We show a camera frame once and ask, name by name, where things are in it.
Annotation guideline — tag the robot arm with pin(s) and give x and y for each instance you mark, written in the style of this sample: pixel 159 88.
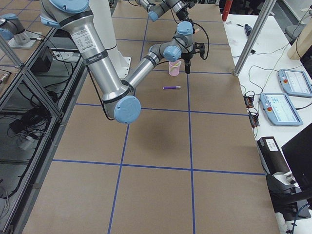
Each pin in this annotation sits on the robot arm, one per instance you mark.
pixel 89 23
pixel 179 7

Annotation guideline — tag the aluminium frame post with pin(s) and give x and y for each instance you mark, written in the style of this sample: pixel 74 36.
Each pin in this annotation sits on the aluminium frame post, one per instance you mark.
pixel 261 19

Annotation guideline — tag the purple highlighter pen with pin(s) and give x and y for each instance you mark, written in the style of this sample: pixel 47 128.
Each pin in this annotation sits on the purple highlighter pen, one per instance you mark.
pixel 171 87

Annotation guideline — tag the near blue teach pendant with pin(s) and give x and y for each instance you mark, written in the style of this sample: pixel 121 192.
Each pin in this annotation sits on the near blue teach pendant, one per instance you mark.
pixel 279 109

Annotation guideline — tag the blue teach pendant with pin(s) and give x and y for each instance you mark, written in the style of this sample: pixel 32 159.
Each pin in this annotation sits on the blue teach pendant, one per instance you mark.
pixel 295 83
pixel 279 109

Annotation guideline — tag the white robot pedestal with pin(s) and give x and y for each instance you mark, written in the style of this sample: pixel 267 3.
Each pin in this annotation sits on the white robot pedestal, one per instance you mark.
pixel 104 26

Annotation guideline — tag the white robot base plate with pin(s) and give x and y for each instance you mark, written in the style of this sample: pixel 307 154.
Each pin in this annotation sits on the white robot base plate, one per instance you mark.
pixel 124 67

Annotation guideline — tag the black box with label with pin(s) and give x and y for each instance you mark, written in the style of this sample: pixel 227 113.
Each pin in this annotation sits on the black box with label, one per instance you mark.
pixel 271 157

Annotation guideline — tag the red cylinder bottle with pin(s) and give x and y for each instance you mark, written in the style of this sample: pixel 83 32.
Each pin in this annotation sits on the red cylinder bottle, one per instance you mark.
pixel 226 10

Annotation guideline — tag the black monitor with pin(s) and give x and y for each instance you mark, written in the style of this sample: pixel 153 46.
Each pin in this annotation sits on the black monitor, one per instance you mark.
pixel 298 154

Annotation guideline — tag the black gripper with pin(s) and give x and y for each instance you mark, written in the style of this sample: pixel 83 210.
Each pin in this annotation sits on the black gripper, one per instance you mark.
pixel 182 15
pixel 187 56

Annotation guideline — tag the far blue teach pendant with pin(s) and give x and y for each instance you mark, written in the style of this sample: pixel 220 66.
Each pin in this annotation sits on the far blue teach pendant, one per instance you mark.
pixel 295 83

